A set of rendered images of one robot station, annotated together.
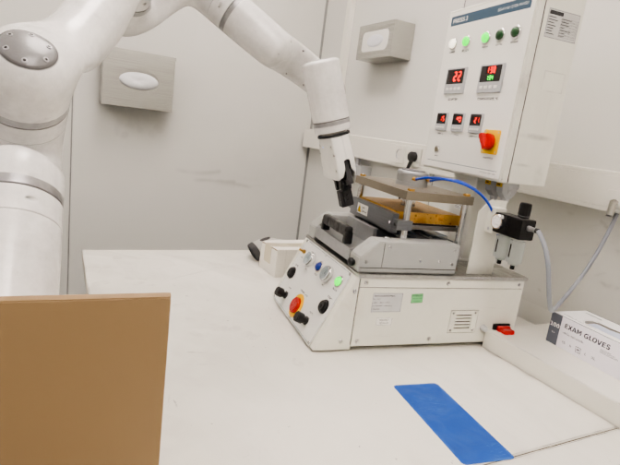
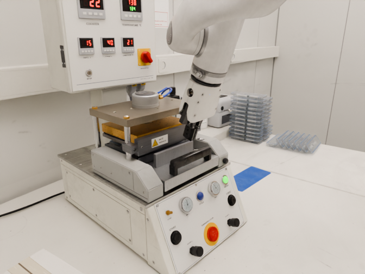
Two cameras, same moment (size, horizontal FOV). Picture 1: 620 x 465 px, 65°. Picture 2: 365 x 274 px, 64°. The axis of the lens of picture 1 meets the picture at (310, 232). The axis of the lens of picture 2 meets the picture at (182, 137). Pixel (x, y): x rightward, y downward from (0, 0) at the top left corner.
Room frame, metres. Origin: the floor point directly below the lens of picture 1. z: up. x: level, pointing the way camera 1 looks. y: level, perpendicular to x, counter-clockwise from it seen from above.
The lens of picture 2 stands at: (1.50, 0.58, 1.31)
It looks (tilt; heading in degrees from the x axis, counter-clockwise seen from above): 19 degrees down; 244
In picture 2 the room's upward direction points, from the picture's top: straight up
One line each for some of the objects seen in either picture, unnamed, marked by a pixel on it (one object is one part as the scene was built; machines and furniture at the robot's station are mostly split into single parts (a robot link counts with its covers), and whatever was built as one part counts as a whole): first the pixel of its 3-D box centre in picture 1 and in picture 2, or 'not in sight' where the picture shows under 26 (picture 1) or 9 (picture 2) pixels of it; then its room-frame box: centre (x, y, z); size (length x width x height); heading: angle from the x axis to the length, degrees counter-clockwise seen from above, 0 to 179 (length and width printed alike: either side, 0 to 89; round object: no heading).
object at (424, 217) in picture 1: (409, 202); (148, 119); (1.22, -0.24, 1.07); 0.22 x 0.17 x 0.10; 21
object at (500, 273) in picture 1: (410, 256); (140, 159); (1.24, -0.27, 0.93); 0.46 x 0.35 x 0.01; 111
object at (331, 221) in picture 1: (336, 228); (191, 159); (1.16, -0.06, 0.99); 0.15 x 0.02 x 0.04; 21
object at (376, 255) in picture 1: (402, 255); (194, 145); (1.07, -0.21, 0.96); 0.26 x 0.05 x 0.07; 111
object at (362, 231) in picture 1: (385, 238); (157, 153); (1.21, -0.19, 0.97); 0.30 x 0.22 x 0.08; 111
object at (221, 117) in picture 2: not in sight; (213, 109); (0.56, -0.93, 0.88); 0.25 x 0.20 x 0.17; 112
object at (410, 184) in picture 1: (423, 197); (144, 111); (1.22, -0.27, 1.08); 0.31 x 0.24 x 0.13; 21
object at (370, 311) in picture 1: (393, 291); (154, 186); (1.21, -0.23, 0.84); 0.53 x 0.37 x 0.17; 111
